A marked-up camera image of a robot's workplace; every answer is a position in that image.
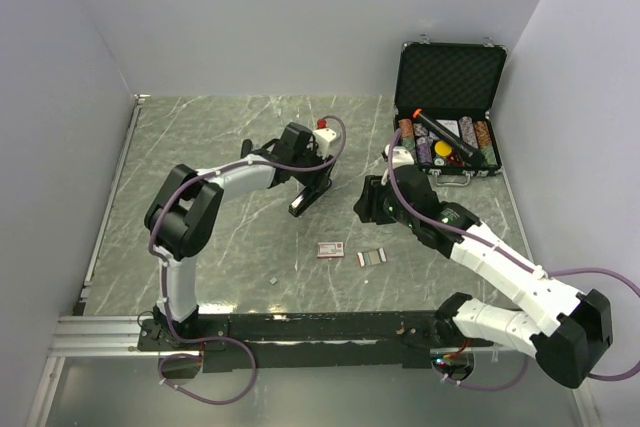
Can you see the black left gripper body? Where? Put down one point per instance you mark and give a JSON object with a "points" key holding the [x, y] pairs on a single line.
{"points": [[310, 157]]}

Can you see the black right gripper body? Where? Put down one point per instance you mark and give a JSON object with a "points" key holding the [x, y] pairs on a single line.
{"points": [[385, 209]]}

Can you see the black stapler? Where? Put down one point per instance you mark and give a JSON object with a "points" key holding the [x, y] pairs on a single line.
{"points": [[308, 196]]}

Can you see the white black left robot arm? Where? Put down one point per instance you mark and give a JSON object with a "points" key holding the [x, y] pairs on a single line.
{"points": [[182, 216]]}

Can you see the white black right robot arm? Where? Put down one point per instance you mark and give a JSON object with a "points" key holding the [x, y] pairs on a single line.
{"points": [[565, 330]]}

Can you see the yellow round chip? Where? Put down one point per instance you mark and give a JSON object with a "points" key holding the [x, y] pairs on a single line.
{"points": [[442, 149]]}

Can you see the black tube with orange cap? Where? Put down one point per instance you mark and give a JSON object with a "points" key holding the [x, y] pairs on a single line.
{"points": [[471, 155]]}

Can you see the red white staple box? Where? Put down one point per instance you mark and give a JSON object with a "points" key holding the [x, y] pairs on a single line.
{"points": [[330, 250]]}

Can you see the black poker chip case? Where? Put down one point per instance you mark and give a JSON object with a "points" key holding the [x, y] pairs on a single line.
{"points": [[455, 84]]}

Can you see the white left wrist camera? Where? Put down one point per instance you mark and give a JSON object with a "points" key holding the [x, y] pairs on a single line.
{"points": [[325, 138]]}

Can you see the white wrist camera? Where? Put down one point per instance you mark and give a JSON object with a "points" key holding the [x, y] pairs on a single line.
{"points": [[325, 138], [397, 156]]}

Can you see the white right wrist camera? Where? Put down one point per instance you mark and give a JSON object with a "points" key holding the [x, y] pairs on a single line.
{"points": [[397, 156]]}

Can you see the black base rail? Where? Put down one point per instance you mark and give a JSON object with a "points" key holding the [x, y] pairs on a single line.
{"points": [[226, 342]]}

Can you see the aluminium frame rail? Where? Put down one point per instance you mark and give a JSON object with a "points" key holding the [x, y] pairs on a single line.
{"points": [[78, 337]]}

